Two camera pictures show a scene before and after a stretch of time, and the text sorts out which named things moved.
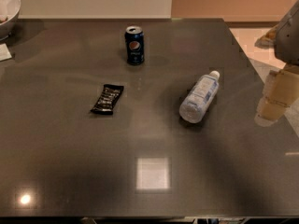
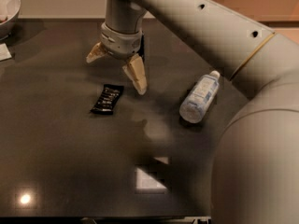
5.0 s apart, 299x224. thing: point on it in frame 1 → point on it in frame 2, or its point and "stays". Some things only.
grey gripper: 288,40 → 121,44
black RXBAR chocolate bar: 107,100 stays
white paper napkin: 5,52 stays
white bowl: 10,5 stays
